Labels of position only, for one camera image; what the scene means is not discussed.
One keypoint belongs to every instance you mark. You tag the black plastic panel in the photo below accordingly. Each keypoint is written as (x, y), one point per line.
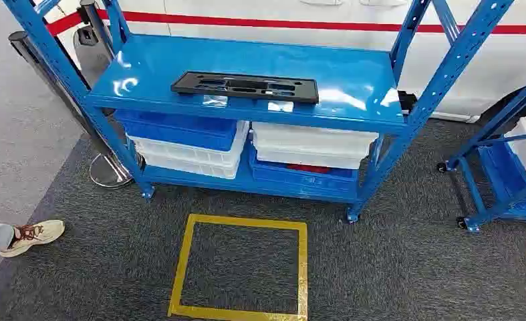
(183, 86)

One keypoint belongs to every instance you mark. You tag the blue plastic crate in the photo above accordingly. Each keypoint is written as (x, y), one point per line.
(298, 180)
(178, 133)

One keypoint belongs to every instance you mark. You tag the red item in crate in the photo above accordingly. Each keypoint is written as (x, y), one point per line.
(309, 168)

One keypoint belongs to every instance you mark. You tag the clear tape patch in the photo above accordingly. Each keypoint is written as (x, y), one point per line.
(215, 100)
(281, 106)

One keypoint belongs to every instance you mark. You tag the yellow floor tape square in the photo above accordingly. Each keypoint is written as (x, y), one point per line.
(245, 220)

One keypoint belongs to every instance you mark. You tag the blue metal shelf rack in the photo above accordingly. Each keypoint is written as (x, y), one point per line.
(245, 57)
(470, 190)

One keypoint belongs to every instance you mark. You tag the person's beige shoe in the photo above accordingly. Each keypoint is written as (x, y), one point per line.
(41, 232)

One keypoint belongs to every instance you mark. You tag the black car tyre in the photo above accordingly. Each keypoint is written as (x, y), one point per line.
(495, 111)

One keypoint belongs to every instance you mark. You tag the red barrier belt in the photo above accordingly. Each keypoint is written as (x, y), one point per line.
(63, 23)

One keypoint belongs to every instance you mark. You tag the white car with red stripe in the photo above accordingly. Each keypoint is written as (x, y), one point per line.
(488, 66)

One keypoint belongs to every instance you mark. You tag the steel stanchion post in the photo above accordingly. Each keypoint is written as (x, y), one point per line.
(107, 173)
(87, 11)

